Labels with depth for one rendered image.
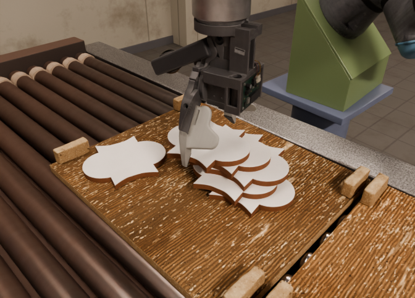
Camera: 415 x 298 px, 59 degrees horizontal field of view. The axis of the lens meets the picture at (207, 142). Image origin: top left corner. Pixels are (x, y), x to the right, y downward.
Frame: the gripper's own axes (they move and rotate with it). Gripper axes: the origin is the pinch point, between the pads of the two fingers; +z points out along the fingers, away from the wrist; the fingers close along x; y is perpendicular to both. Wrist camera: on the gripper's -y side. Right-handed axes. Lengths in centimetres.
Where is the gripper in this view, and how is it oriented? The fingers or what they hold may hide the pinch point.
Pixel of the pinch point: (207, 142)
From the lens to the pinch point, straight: 59.7
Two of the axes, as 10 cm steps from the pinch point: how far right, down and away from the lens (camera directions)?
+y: 8.5, 2.9, -4.4
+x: 5.3, -4.7, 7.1
